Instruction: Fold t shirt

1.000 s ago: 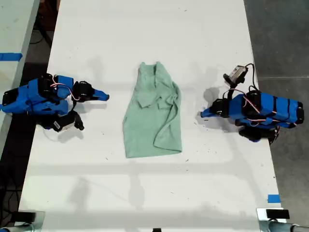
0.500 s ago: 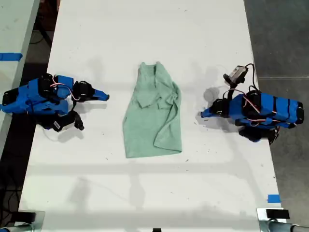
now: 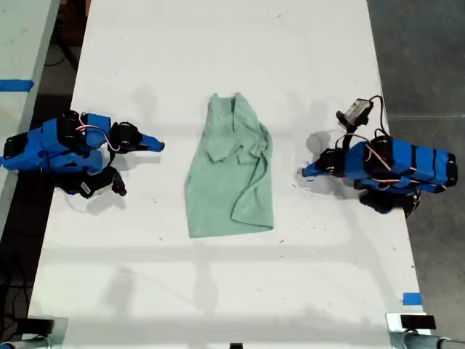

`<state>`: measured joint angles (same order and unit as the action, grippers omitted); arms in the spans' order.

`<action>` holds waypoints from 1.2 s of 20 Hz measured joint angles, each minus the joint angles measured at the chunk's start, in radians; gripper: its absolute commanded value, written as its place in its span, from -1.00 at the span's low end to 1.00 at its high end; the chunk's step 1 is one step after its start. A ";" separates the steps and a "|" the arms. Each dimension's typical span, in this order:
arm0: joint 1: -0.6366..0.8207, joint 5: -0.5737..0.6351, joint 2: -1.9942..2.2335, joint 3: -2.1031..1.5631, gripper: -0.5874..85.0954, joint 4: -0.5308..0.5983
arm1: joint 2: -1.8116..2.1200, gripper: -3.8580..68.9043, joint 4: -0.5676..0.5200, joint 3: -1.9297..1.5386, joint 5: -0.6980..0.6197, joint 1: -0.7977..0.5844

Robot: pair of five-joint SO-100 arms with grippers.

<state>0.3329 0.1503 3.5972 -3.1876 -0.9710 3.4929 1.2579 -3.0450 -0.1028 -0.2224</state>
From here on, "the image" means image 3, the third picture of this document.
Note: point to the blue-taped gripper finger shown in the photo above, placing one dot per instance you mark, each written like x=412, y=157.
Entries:
x=316, y=172
x=318, y=163
x=152, y=148
x=152, y=141

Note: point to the pale green T-shirt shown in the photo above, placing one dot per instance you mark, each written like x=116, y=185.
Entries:
x=218, y=200

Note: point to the blue and black arm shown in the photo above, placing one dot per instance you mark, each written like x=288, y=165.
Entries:
x=47, y=152
x=417, y=165

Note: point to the long blue tape strip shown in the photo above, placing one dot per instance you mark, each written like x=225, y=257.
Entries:
x=16, y=85

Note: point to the white side table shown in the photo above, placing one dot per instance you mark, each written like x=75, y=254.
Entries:
x=22, y=43

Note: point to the small blue tape piece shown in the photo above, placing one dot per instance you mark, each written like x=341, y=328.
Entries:
x=412, y=299

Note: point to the small black box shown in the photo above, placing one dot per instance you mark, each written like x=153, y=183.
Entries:
x=417, y=322
x=38, y=324

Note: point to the grey metal pole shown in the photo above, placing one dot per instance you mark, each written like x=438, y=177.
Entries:
x=428, y=341

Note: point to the short black camera stalk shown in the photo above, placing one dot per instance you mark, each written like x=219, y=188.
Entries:
x=345, y=140
x=110, y=161

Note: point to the black camera box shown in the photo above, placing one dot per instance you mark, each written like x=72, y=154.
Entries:
x=356, y=111
x=96, y=185

